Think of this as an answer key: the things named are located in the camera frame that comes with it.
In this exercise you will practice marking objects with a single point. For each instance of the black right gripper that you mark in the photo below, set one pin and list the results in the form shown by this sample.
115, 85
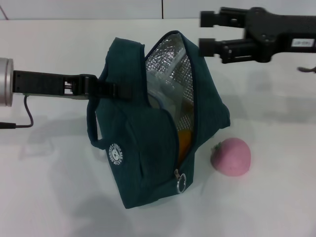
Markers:
276, 32

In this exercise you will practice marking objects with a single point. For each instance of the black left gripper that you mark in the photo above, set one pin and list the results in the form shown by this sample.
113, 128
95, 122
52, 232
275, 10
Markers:
44, 84

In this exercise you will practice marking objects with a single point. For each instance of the dark green lunch bag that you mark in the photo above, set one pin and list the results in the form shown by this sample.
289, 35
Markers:
138, 138

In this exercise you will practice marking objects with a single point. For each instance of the yellow banana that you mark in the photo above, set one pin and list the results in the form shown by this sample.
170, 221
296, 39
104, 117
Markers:
184, 143

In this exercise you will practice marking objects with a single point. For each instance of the pink toy peach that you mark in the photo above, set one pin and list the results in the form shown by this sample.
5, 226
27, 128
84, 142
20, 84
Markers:
232, 158

